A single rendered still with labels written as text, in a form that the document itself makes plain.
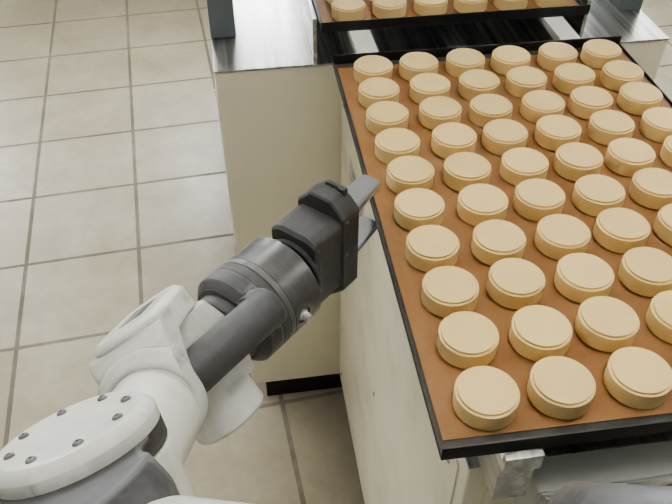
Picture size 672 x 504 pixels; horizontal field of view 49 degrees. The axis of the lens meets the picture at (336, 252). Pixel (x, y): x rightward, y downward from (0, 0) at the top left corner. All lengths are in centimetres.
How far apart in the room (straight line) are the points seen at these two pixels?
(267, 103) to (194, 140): 136
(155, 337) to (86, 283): 153
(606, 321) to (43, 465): 47
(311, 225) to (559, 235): 24
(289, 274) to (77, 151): 197
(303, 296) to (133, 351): 17
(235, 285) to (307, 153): 64
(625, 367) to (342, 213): 27
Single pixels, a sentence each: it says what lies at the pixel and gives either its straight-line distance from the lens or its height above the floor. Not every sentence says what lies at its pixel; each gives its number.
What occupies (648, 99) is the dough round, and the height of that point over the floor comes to 92.
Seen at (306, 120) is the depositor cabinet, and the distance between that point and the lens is 119.
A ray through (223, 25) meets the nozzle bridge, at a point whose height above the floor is 86.
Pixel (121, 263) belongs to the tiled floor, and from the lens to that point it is 209.
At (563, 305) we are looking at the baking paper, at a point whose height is 90.
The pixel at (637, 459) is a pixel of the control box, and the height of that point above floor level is 84.
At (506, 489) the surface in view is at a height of 85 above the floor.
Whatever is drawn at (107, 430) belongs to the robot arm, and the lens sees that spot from 34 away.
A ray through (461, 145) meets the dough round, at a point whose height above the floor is 92.
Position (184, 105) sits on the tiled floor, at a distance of 270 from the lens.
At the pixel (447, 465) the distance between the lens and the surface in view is 71.
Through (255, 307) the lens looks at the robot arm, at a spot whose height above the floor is 96.
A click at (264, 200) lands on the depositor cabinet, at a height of 59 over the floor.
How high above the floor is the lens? 138
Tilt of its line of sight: 43 degrees down
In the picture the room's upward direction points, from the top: straight up
